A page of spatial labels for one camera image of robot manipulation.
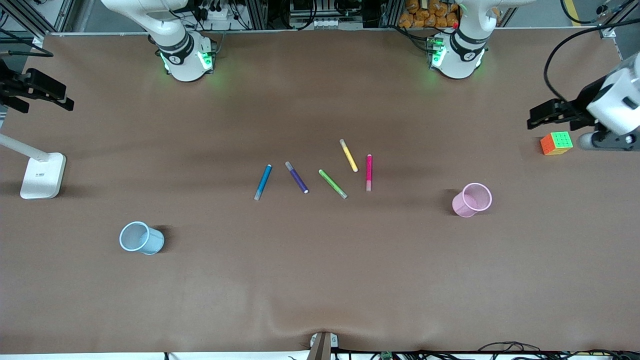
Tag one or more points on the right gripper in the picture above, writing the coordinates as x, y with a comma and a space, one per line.
16, 86

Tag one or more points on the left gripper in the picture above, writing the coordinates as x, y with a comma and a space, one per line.
584, 101

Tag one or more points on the pink marker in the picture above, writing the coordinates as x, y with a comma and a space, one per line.
369, 170

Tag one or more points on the blue marker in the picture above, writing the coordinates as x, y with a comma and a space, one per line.
263, 181

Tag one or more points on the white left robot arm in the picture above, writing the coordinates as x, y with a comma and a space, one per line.
457, 55

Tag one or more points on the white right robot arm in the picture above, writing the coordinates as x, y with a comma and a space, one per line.
182, 60

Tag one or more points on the colourful puzzle cube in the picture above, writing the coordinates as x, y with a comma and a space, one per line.
556, 144

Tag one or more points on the white lamp base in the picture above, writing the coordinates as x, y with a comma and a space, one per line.
42, 175

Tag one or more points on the pink mesh cup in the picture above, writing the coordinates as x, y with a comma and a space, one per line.
462, 205

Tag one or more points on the blue mesh cup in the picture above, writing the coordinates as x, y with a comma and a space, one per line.
152, 242

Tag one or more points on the white power strip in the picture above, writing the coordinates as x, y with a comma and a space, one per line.
215, 14

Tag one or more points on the yellow marker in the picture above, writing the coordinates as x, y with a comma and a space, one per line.
349, 156

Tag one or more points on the green marker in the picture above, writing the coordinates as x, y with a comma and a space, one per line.
332, 183

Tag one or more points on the white connector strip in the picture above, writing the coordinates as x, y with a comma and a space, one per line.
325, 23

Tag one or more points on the purple marker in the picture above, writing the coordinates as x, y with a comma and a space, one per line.
297, 178

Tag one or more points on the brown table mat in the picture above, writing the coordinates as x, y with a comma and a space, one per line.
320, 275

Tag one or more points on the small green circuit board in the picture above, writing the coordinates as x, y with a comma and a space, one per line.
386, 356

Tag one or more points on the aluminium frame profile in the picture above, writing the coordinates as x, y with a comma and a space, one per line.
257, 14
391, 12

